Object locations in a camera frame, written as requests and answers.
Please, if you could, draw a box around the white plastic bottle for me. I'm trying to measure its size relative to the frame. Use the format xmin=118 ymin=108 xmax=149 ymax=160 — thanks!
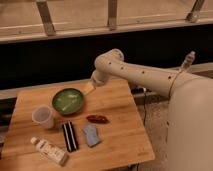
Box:
xmin=30 ymin=137 xmax=68 ymax=166

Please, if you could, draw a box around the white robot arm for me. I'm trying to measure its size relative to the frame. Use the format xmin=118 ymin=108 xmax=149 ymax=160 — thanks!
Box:
xmin=84 ymin=49 xmax=213 ymax=171

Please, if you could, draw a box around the green ceramic bowl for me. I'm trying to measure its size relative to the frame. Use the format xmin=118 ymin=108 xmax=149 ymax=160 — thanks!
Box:
xmin=52 ymin=88 xmax=84 ymax=115

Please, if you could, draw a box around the dark red chili pepper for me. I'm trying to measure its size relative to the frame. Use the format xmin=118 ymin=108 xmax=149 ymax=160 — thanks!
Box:
xmin=86 ymin=115 xmax=109 ymax=124

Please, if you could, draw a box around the blue folded cloth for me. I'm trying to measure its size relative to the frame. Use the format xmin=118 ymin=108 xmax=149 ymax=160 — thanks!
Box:
xmin=82 ymin=124 xmax=101 ymax=148

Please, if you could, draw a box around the black white striped block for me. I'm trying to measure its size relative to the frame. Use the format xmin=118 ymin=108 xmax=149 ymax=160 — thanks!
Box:
xmin=62 ymin=122 xmax=78 ymax=152

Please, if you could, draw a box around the small white figurine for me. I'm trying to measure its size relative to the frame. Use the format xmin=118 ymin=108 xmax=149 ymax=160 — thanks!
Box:
xmin=180 ymin=51 xmax=195 ymax=72

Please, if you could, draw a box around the left metal window bracket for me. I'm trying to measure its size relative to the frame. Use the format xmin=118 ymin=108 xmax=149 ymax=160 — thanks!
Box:
xmin=36 ymin=0 xmax=56 ymax=36

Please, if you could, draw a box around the metal window bracket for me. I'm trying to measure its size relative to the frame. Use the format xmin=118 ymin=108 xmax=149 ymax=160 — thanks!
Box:
xmin=186 ymin=0 xmax=205 ymax=23
xmin=107 ymin=0 xmax=117 ymax=30
xmin=36 ymin=0 xmax=56 ymax=36

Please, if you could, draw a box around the middle metal window bracket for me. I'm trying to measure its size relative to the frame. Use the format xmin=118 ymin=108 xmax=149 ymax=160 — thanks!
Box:
xmin=107 ymin=0 xmax=117 ymax=30

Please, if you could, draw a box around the right metal window bracket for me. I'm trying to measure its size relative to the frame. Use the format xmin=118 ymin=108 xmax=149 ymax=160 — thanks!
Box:
xmin=186 ymin=0 xmax=205 ymax=23

